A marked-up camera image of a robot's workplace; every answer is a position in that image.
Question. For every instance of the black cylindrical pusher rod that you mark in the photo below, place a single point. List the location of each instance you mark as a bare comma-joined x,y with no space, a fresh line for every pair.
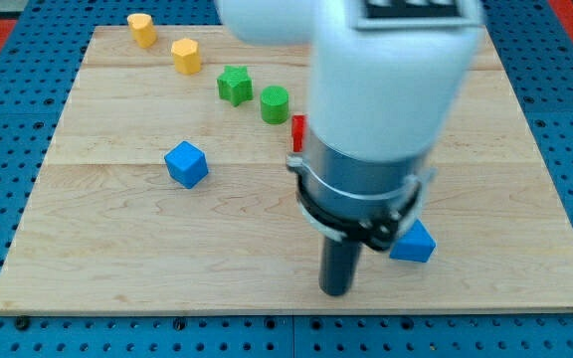
338,266

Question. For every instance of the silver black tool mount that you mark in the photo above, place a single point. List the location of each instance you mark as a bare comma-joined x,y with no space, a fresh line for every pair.
358,201

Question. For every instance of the blue triangle block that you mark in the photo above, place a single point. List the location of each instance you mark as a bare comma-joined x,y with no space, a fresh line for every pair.
417,245

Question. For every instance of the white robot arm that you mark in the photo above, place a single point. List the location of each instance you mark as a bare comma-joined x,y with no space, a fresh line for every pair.
383,78

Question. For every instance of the red block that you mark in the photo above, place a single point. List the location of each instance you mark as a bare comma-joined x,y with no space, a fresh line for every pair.
298,126

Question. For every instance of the green cylinder block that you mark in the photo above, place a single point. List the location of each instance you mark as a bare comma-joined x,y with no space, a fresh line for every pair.
274,104

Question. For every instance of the green star block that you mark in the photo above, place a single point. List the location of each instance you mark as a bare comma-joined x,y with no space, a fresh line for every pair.
235,85

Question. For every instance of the blue cube block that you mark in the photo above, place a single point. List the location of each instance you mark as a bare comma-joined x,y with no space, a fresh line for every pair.
186,164

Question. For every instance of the wooden board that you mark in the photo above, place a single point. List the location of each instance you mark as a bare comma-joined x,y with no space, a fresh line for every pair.
108,232

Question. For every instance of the yellow hexagon block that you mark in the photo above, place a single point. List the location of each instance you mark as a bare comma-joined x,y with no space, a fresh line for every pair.
186,56

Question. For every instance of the yellow pentagon block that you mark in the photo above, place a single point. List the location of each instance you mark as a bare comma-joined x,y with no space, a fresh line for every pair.
142,29

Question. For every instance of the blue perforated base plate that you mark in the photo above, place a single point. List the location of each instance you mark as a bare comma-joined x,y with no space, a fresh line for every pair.
38,65

